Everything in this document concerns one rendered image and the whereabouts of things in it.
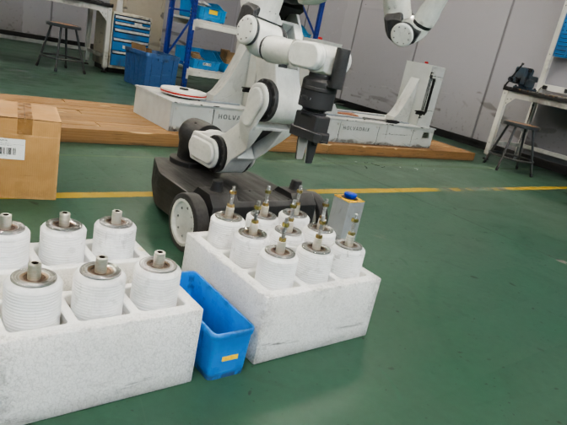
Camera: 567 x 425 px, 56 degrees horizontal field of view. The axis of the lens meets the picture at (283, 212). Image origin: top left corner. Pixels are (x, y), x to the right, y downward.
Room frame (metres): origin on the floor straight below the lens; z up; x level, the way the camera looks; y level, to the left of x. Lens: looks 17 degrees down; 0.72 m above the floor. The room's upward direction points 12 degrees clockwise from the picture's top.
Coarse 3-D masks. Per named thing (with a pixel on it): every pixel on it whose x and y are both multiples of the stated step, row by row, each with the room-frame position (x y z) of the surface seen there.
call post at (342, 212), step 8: (336, 200) 1.61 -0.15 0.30; (336, 208) 1.60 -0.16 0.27; (344, 208) 1.57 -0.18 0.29; (352, 208) 1.58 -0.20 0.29; (360, 208) 1.60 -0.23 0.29; (336, 216) 1.60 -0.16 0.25; (344, 216) 1.57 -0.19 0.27; (352, 216) 1.58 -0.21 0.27; (360, 216) 1.61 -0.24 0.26; (328, 224) 1.61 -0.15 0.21; (336, 224) 1.59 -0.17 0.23; (344, 224) 1.57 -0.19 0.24; (336, 232) 1.58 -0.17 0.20; (344, 232) 1.57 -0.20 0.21
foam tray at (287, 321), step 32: (192, 256) 1.35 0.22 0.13; (224, 256) 1.27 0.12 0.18; (224, 288) 1.22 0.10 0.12; (256, 288) 1.13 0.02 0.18; (288, 288) 1.16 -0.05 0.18; (320, 288) 1.21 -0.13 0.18; (352, 288) 1.28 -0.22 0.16; (256, 320) 1.11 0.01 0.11; (288, 320) 1.15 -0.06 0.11; (320, 320) 1.22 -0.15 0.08; (352, 320) 1.30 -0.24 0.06; (256, 352) 1.10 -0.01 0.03; (288, 352) 1.16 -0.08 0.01
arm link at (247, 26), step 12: (252, 0) 1.54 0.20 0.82; (264, 0) 1.52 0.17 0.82; (276, 0) 1.54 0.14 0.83; (240, 12) 1.55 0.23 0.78; (252, 12) 1.51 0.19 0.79; (264, 12) 1.52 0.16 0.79; (276, 12) 1.55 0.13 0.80; (240, 24) 1.52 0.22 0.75; (252, 24) 1.48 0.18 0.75; (276, 24) 1.59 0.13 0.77; (240, 36) 1.51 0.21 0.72; (252, 36) 1.48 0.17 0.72
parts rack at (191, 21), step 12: (192, 0) 6.18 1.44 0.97; (168, 12) 6.61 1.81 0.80; (192, 12) 6.16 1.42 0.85; (168, 24) 6.58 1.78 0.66; (192, 24) 6.18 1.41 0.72; (204, 24) 6.27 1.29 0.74; (216, 24) 6.37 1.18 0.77; (168, 36) 6.61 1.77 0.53; (180, 36) 6.41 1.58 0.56; (192, 36) 6.19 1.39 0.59; (168, 48) 6.60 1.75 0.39; (192, 72) 6.23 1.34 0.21; (204, 72) 6.34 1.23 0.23; (216, 72) 6.43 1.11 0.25
